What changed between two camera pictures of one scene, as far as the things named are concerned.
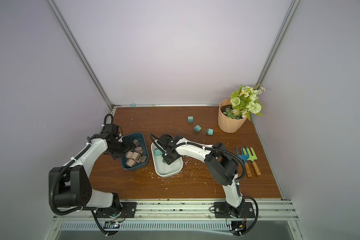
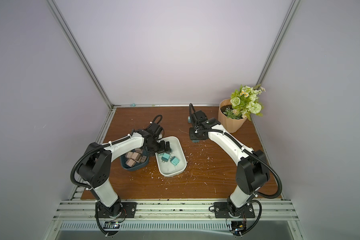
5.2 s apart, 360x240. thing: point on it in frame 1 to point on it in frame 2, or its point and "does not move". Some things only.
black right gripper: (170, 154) to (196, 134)
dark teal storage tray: (140, 137) does not move
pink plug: (130, 162) does not move
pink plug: (129, 154) does not move
